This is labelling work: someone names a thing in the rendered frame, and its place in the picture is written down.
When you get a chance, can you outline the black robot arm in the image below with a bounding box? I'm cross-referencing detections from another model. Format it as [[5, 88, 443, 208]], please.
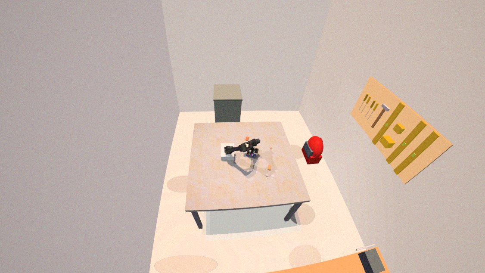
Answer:
[[224, 139, 260, 155]]

